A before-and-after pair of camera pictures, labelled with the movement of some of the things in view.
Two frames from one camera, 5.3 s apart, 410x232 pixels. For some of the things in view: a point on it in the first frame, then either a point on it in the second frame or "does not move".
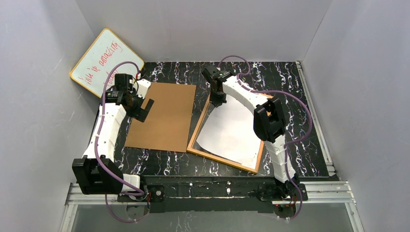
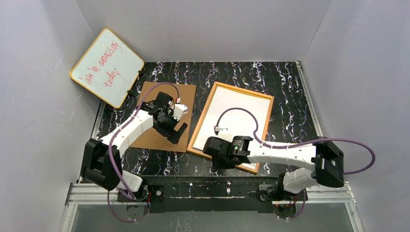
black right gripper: [217, 94] to [212, 147]
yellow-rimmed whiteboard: [107, 50] does not move
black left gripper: [140, 110] to [171, 129]
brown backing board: [166, 125] does not move
